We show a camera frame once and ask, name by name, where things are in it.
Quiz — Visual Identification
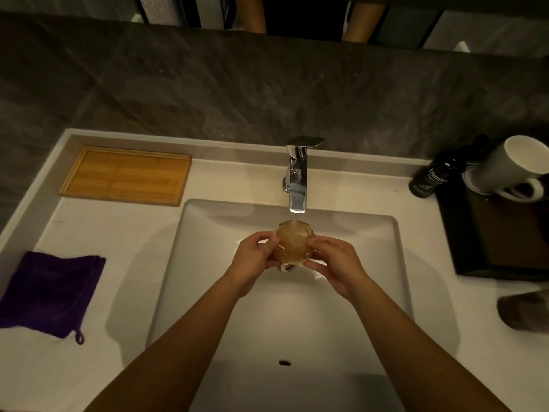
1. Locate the chrome faucet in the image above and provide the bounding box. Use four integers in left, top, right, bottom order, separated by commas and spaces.
282, 135, 325, 214

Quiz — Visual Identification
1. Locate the person's right hand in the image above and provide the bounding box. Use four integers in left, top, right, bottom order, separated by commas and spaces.
302, 236, 371, 302

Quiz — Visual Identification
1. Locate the person's right forearm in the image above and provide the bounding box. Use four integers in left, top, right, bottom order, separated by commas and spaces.
342, 276, 512, 412

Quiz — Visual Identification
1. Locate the person's left forearm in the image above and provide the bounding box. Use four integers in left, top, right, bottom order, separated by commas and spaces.
83, 274, 254, 412

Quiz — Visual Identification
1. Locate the person's left hand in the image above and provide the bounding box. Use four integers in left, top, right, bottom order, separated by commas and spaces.
226, 231, 281, 298

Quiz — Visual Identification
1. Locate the white sink basin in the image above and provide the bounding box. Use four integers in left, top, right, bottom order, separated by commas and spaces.
145, 197, 415, 412

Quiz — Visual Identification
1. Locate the dark pump bottle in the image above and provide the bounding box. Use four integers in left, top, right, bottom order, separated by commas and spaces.
408, 134, 490, 199

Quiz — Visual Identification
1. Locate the bamboo wooden tray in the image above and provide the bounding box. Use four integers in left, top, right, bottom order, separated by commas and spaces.
58, 145, 193, 207

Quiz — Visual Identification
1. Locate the clear drinking glass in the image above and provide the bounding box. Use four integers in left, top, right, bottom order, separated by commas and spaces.
272, 219, 318, 274

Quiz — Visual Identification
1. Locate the black rectangular tray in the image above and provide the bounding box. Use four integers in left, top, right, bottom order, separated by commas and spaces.
435, 166, 549, 283

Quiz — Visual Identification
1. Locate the purple wash cloth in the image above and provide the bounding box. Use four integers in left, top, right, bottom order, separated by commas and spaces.
0, 251, 107, 346

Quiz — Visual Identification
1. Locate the grey folded cloth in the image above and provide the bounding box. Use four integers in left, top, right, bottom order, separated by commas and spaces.
496, 289, 549, 332

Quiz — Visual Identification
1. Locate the white ceramic mug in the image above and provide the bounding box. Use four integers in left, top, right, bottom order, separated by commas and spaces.
468, 134, 549, 203

